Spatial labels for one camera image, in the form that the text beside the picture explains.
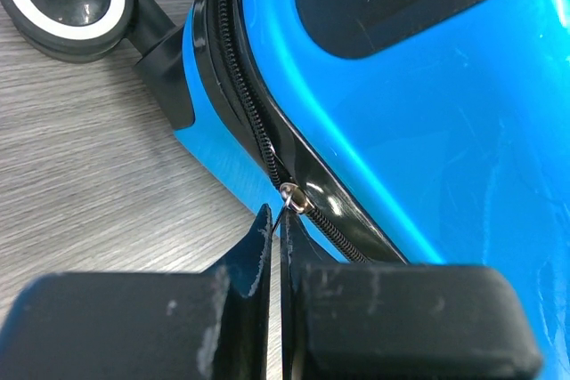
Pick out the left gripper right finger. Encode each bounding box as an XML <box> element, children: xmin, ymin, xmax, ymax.
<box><xmin>280</xmin><ymin>211</ymin><xmax>543</xmax><ymax>379</ymax></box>

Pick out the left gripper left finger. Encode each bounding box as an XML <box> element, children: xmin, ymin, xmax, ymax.
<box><xmin>1</xmin><ymin>206</ymin><xmax>273</xmax><ymax>379</ymax></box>

